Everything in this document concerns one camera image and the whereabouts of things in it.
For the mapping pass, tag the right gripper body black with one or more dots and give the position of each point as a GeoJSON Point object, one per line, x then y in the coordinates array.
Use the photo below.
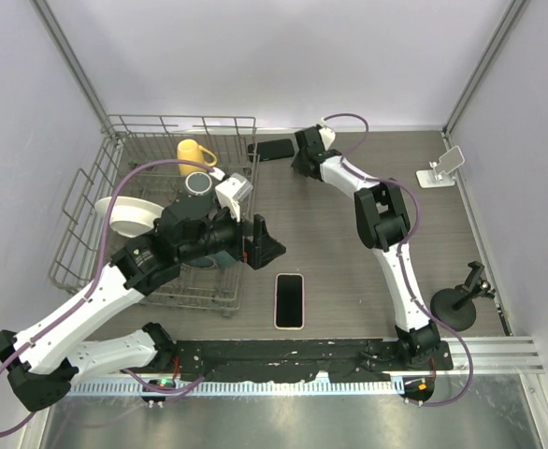
{"type": "Point", "coordinates": [298, 163]}

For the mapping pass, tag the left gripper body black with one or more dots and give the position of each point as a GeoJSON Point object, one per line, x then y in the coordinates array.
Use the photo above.
{"type": "Point", "coordinates": [251, 250]}

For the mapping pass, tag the black case phone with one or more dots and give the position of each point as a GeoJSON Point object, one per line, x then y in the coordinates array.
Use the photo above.
{"type": "Point", "coordinates": [271, 150]}

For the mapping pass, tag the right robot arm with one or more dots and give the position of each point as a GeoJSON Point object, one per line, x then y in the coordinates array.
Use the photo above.
{"type": "Point", "coordinates": [383, 226]}

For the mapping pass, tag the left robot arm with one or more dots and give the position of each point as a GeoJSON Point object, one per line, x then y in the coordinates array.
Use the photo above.
{"type": "Point", "coordinates": [44, 361]}

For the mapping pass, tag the pink case phone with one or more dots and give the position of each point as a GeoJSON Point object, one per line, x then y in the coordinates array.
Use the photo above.
{"type": "Point", "coordinates": [289, 304]}

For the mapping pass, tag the white phone stand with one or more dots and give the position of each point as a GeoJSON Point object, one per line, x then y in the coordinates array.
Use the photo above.
{"type": "Point", "coordinates": [442, 173]}

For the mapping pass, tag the black clamp phone stand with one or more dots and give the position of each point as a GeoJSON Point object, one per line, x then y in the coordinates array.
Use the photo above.
{"type": "Point", "coordinates": [455, 307]}

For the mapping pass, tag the dark teal cup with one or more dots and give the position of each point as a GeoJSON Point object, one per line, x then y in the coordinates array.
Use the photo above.
{"type": "Point", "coordinates": [198, 184]}

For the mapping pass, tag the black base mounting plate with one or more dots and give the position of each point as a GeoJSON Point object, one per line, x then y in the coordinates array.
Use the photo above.
{"type": "Point", "coordinates": [293, 361]}

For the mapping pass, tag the yellow mug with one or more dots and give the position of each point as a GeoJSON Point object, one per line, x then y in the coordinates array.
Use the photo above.
{"type": "Point", "coordinates": [190, 150]}

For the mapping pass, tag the white plate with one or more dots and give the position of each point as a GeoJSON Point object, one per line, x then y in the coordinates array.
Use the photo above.
{"type": "Point", "coordinates": [131, 217]}

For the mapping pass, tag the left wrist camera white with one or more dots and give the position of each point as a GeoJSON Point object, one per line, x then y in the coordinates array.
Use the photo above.
{"type": "Point", "coordinates": [231, 192]}

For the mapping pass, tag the grey wire dish rack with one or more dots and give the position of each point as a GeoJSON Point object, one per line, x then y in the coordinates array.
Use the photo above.
{"type": "Point", "coordinates": [131, 141]}

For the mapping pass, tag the white slotted cable duct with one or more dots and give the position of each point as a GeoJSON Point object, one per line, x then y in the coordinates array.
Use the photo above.
{"type": "Point", "coordinates": [320, 386]}

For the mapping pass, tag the aluminium rail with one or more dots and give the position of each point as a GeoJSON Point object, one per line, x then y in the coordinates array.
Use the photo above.
{"type": "Point", "coordinates": [504, 355]}

